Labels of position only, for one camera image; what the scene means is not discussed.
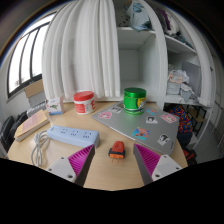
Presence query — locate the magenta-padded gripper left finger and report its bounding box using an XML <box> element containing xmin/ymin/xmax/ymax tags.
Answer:
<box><xmin>45</xmin><ymin>143</ymin><xmax>97</xmax><ymax>188</ymax></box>

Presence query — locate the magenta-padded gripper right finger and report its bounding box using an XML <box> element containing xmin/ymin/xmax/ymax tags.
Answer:
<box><xmin>133</xmin><ymin>143</ymin><xmax>184</xmax><ymax>186</ymax></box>

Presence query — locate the orange charger block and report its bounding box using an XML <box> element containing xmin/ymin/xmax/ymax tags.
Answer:
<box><xmin>108</xmin><ymin>140</ymin><xmax>127</xmax><ymax>163</ymax></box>

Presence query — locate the light blue power strip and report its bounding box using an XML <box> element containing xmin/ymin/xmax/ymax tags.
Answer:
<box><xmin>46</xmin><ymin>125</ymin><xmax>101</xmax><ymax>149</ymax></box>

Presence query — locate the silver laptop with stickers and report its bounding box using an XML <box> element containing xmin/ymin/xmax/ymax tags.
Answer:
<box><xmin>91</xmin><ymin>101</ymin><xmax>181</xmax><ymax>157</ymax></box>

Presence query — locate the multicoloured patterned cloth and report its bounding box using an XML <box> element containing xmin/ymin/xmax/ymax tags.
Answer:
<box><xmin>168</xmin><ymin>104</ymin><xmax>194</xmax><ymax>134</ymax></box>

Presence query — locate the tan and pink book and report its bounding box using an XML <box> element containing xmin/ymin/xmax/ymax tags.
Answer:
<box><xmin>13</xmin><ymin>109</ymin><xmax>51</xmax><ymax>143</ymax></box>

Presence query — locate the small white printed carton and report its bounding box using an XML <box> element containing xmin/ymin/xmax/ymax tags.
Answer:
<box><xmin>45</xmin><ymin>95</ymin><xmax>65</xmax><ymax>116</ymax></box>

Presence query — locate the silver ribbed suitcase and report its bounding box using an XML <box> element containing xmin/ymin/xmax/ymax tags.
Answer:
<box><xmin>26</xmin><ymin>101</ymin><xmax>48</xmax><ymax>118</ymax></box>

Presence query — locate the red-lidded white jar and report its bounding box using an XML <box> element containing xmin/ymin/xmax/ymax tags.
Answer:
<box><xmin>73</xmin><ymin>90</ymin><xmax>97</xmax><ymax>115</ymax></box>

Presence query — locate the black suitcase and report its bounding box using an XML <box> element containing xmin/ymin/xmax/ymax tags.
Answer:
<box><xmin>11</xmin><ymin>110</ymin><xmax>30</xmax><ymax>134</ymax></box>
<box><xmin>0</xmin><ymin>114</ymin><xmax>16</xmax><ymax>153</ymax></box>

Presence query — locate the green round tin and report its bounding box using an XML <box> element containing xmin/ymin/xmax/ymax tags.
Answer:
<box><xmin>123</xmin><ymin>87</ymin><xmax>147</xmax><ymax>116</ymax></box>

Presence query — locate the grey storage box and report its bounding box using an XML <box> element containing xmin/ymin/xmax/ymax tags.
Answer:
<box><xmin>28</xmin><ymin>90</ymin><xmax>47</xmax><ymax>108</ymax></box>

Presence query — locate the white shelf unit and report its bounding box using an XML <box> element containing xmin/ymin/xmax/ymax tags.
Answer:
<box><xmin>113</xmin><ymin>0</ymin><xmax>214</xmax><ymax>111</ymax></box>

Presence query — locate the black-framed window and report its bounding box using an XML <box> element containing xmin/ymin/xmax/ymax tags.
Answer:
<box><xmin>6</xmin><ymin>11</ymin><xmax>58</xmax><ymax>101</ymax></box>

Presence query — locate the white curtain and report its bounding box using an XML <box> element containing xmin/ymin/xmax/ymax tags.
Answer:
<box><xmin>41</xmin><ymin>0</ymin><xmax>122</xmax><ymax>101</ymax></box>

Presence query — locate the white power strip cable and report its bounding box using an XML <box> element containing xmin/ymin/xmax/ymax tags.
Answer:
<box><xmin>30</xmin><ymin>129</ymin><xmax>51</xmax><ymax>168</ymax></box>

